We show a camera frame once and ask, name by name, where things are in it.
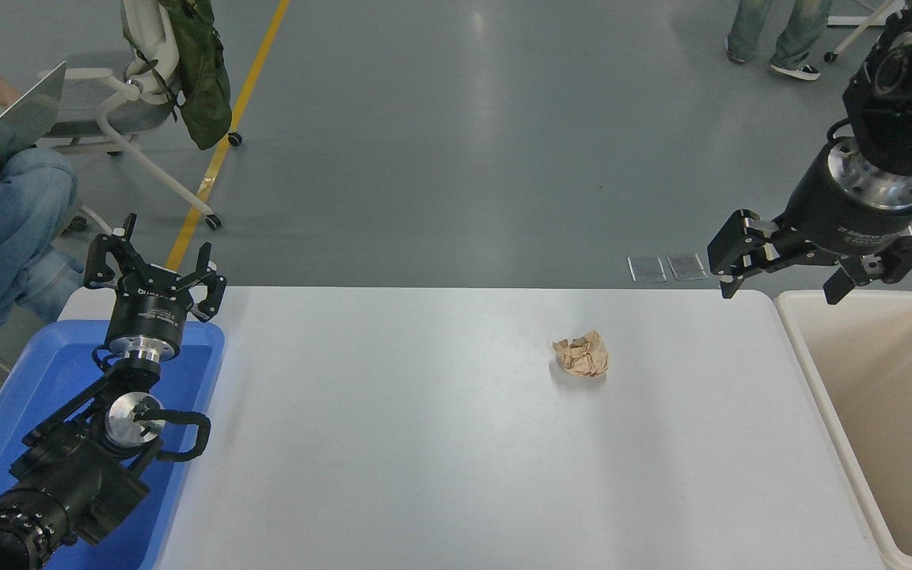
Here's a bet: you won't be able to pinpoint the standing person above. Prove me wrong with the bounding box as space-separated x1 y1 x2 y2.
725 0 834 82

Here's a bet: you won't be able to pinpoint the dark green backpack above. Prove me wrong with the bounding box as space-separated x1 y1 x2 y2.
157 0 233 151

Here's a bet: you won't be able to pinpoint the blue plastic tray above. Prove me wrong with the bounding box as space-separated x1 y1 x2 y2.
0 319 226 570

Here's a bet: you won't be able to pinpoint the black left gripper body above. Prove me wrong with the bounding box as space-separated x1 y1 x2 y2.
104 267 197 347

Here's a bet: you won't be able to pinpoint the tan paper ball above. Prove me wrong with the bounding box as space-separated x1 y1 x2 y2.
553 330 610 378

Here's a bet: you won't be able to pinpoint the large pale plastic bin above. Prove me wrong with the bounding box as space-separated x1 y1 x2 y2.
774 290 912 570

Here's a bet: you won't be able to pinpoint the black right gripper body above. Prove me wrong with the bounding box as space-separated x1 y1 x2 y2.
779 145 912 260

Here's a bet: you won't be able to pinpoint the metal floor plate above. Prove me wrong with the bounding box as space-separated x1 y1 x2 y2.
667 253 709 282
628 256 667 283

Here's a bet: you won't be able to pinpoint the seated person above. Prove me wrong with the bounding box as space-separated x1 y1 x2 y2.
0 44 91 330

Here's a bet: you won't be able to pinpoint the white wheeled chair base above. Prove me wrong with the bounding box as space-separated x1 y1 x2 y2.
823 0 905 64

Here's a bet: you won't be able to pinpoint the white grey office chair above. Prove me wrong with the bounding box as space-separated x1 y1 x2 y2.
35 0 243 231

